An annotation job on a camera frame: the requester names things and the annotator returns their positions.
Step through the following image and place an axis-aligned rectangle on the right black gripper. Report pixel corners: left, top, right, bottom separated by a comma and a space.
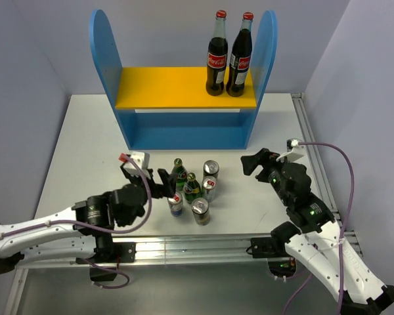
240, 147, 295, 205

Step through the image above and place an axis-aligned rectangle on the green glass bottle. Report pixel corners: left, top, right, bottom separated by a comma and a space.
183, 173, 202, 204
171, 157, 188, 192

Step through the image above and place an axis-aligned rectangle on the silver blue can red logo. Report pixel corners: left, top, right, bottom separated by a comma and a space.
167, 192, 183, 217

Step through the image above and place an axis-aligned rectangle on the green glass bottle front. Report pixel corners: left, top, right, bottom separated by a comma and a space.
183, 173, 202, 204

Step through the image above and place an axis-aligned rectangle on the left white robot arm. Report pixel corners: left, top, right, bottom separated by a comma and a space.
0, 163, 175, 274

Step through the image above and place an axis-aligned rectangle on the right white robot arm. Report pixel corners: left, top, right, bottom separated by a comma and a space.
240, 148, 394, 314

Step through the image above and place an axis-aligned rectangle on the rear dark beverage can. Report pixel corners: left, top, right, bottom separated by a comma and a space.
203, 160, 220, 179

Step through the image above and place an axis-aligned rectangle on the front dark gold beverage can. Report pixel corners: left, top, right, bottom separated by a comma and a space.
191, 198, 210, 226

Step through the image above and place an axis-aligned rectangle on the blue and yellow wooden shelf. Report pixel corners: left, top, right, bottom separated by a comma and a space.
89, 9, 278, 150

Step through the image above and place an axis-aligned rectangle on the silver can red logo middle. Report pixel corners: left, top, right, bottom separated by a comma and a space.
202, 176, 217, 203

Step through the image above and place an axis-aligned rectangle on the right cola glass bottle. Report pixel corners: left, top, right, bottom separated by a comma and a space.
226, 12, 253, 97

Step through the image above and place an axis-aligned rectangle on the cola glass bottle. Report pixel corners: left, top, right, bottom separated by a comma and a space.
226, 12, 253, 97
206, 10, 228, 96

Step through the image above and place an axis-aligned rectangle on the left cola glass bottle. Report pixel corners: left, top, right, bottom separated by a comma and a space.
206, 10, 228, 96

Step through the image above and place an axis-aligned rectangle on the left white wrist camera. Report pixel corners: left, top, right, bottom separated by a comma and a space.
118, 151, 150, 178

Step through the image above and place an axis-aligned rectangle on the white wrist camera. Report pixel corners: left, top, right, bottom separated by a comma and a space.
276, 138, 305, 163
118, 151, 150, 178

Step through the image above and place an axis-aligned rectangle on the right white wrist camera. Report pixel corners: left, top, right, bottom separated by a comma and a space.
276, 138, 305, 163

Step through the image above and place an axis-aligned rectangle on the right side aluminium rail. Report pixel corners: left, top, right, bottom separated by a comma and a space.
291, 93, 342, 226

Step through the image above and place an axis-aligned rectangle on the aluminium rail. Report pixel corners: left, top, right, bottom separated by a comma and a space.
291, 93, 342, 226
3, 231, 364, 315

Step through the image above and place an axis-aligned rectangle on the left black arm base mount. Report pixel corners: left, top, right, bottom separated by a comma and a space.
76, 242, 136, 289

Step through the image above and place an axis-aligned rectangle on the front aluminium rail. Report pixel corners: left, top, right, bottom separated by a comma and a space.
3, 231, 364, 315

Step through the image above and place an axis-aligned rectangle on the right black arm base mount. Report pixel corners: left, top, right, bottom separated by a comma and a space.
246, 236, 297, 281

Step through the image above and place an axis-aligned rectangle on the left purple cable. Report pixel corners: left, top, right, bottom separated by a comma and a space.
0, 156, 154, 289

